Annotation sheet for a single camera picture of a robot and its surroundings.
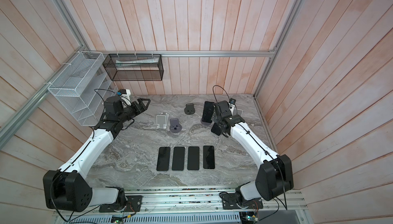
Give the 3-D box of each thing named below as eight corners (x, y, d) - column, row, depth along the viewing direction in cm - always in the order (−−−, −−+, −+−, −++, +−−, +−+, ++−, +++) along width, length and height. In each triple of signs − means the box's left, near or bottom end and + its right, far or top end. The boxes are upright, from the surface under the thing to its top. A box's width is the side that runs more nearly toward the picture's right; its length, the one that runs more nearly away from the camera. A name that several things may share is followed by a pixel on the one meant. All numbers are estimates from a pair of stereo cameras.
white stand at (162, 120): (156, 129, 103) (154, 124, 99) (159, 115, 111) (157, 109, 106) (167, 129, 103) (166, 124, 99) (169, 115, 111) (168, 109, 106)
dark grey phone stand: (184, 113, 113) (184, 105, 106) (189, 108, 115) (189, 100, 108) (190, 116, 110) (190, 109, 103) (195, 112, 113) (195, 104, 106)
